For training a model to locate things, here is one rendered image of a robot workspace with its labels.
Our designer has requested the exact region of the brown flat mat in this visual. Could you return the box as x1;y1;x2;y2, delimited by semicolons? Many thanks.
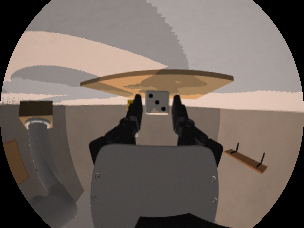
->
80;69;234;99

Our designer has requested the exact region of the white die with black pips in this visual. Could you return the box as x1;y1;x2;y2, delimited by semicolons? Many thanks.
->
145;90;169;115

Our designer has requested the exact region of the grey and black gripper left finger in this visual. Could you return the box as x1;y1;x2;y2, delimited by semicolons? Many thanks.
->
89;94;143;164

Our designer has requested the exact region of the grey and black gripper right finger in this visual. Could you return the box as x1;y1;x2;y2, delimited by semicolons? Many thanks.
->
171;95;223;167

